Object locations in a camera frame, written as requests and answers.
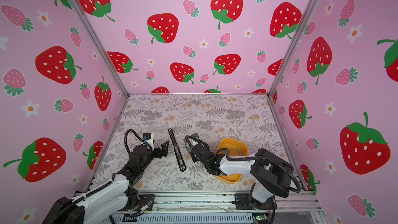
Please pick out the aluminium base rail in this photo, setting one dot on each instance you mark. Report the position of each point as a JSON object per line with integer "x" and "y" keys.
{"x": 221, "y": 201}

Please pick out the black long stapler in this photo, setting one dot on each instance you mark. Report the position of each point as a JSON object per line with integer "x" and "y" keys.
{"x": 179, "y": 157}

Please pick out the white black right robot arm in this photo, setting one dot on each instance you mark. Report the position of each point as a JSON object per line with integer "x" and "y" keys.
{"x": 275, "y": 176}

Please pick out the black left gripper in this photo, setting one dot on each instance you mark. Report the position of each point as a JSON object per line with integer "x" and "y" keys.
{"x": 164, "y": 151}

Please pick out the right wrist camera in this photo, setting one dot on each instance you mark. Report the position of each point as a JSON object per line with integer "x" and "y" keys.
{"x": 193, "y": 140}

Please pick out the yellow plastic tray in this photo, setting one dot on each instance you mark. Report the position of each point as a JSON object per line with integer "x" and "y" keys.
{"x": 233, "y": 149}

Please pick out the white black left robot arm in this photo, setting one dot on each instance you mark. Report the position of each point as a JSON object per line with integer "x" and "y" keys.
{"x": 118, "y": 192}

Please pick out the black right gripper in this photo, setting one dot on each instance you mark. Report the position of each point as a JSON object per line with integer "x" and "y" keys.
{"x": 193, "y": 157}

